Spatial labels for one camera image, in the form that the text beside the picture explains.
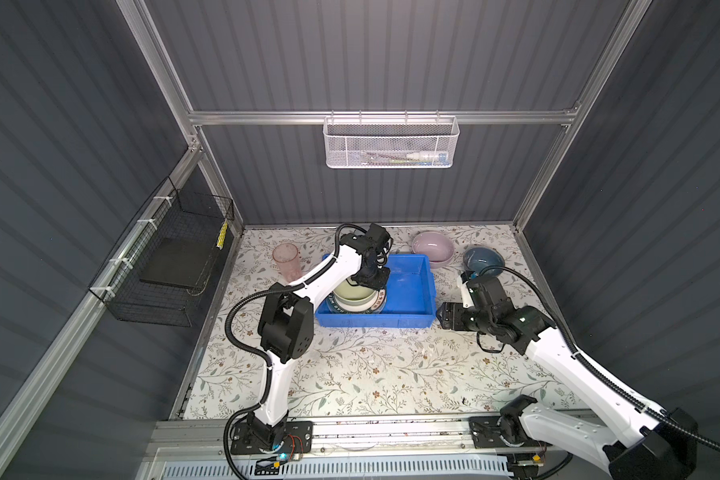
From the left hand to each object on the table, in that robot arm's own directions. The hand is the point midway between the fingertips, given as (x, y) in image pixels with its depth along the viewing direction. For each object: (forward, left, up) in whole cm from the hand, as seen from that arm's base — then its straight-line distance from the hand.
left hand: (379, 284), depth 91 cm
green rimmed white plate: (-6, +7, -5) cm, 10 cm away
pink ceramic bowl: (+20, -24, -6) cm, 32 cm away
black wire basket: (+9, +55, +23) cm, 61 cm away
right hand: (-14, -18, +5) cm, 24 cm away
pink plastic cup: (+12, +29, 0) cm, 32 cm away
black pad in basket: (-4, +50, +20) cm, 54 cm away
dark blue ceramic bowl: (+13, -37, -6) cm, 39 cm away
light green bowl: (-1, +7, -4) cm, 9 cm away
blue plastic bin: (+1, -12, -11) cm, 16 cm away
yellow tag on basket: (+7, +44, +15) cm, 47 cm away
